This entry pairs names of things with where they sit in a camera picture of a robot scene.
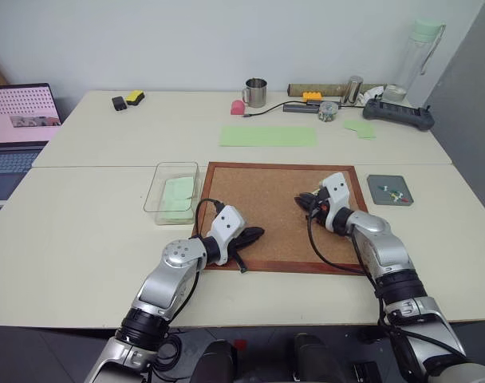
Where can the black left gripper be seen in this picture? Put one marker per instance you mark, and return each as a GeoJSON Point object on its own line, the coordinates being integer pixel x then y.
{"type": "Point", "coordinates": [237, 243]}

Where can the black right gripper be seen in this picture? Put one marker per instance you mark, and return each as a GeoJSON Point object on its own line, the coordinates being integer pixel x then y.
{"type": "Point", "coordinates": [319, 201]}

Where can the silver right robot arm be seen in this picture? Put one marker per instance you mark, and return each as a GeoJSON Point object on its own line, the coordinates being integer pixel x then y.
{"type": "Point", "coordinates": [386, 255]}

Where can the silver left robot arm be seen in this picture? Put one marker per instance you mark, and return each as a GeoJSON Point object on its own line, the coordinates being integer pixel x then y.
{"type": "Point", "coordinates": [174, 275]}

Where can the green note stack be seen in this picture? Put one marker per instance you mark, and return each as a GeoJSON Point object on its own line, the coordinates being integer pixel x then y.
{"type": "Point", "coordinates": [178, 196]}

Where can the grey square tray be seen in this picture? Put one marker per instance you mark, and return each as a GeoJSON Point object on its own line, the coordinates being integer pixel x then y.
{"type": "Point", "coordinates": [391, 190]}

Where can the clear plastic box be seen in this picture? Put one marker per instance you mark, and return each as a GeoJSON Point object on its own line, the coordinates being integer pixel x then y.
{"type": "Point", "coordinates": [174, 191]}

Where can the clear jar of pushpins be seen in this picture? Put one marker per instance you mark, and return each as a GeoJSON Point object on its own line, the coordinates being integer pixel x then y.
{"type": "Point", "coordinates": [327, 111]}

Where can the wood-framed cork board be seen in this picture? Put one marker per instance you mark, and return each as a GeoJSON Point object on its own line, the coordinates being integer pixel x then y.
{"type": "Point", "coordinates": [274, 207]}

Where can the long green paper sheet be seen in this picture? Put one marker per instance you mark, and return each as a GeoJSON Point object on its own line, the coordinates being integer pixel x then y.
{"type": "Point", "coordinates": [268, 136]}

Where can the small green sticky notes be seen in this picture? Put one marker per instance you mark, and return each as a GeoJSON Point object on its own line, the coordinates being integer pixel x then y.
{"type": "Point", "coordinates": [361, 129]}

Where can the yellow toy brick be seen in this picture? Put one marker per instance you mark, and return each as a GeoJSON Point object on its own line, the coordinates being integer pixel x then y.
{"type": "Point", "coordinates": [314, 96]}

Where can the pink eraser block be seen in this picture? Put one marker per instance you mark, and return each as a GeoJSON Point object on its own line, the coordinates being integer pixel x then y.
{"type": "Point", "coordinates": [238, 107]}

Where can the steel mug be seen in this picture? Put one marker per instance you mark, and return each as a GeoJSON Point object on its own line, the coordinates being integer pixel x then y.
{"type": "Point", "coordinates": [255, 92]}

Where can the shiny metal cylinder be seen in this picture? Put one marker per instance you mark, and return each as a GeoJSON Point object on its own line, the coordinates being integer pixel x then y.
{"type": "Point", "coordinates": [352, 90]}

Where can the white crumpled cloth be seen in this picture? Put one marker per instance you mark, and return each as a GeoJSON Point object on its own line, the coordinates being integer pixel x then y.
{"type": "Point", "coordinates": [371, 95]}

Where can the dark grey handheld controller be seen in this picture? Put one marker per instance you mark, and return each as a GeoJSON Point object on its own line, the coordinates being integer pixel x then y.
{"type": "Point", "coordinates": [398, 113]}

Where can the dark rounded shape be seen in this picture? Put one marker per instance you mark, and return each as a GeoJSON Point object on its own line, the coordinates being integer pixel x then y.
{"type": "Point", "coordinates": [312, 357]}
{"type": "Point", "coordinates": [220, 361]}

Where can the clear bottle with green lid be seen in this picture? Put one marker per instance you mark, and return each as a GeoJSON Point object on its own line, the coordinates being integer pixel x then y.
{"type": "Point", "coordinates": [420, 60]}

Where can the yellow and black sponge eraser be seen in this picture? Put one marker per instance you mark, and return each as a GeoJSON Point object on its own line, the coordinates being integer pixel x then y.
{"type": "Point", "coordinates": [134, 97]}

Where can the black rectangular block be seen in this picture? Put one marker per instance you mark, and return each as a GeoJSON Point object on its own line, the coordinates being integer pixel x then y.
{"type": "Point", "coordinates": [119, 103]}

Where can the open laptop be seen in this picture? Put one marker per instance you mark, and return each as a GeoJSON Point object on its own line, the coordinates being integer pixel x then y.
{"type": "Point", "coordinates": [15, 135]}

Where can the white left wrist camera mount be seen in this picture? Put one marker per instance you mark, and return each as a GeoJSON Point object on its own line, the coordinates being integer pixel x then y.
{"type": "Point", "coordinates": [226, 228]}

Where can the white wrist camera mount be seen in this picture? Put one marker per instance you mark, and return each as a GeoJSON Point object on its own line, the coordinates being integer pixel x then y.
{"type": "Point", "coordinates": [337, 190]}
{"type": "Point", "coordinates": [226, 228]}

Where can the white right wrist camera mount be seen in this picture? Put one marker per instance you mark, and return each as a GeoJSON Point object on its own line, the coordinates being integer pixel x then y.
{"type": "Point", "coordinates": [337, 190]}

